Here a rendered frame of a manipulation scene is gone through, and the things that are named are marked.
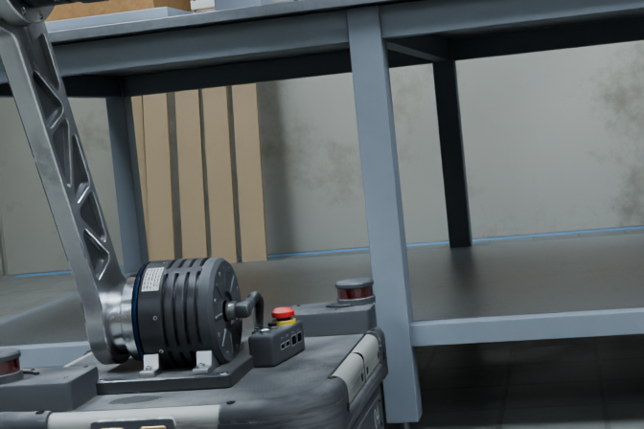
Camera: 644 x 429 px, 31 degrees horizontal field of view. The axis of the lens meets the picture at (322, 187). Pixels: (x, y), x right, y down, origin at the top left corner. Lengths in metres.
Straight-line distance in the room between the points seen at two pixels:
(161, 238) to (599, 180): 2.04
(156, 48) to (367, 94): 0.42
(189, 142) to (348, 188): 0.82
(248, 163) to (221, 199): 0.21
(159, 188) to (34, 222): 1.02
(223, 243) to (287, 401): 3.78
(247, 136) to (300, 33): 3.22
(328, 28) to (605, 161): 3.54
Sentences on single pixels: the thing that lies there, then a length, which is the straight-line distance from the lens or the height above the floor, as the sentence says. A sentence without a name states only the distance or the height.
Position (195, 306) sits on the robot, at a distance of 1.73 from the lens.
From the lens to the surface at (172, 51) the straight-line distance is 2.24.
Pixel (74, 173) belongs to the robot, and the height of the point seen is 0.57.
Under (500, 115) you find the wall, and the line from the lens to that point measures 5.58.
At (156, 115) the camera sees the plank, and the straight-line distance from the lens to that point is 5.43.
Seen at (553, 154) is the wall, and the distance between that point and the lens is 5.58.
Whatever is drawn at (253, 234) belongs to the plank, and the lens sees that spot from 5.32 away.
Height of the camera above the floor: 0.60
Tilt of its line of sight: 3 degrees down
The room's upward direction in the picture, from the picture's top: 6 degrees counter-clockwise
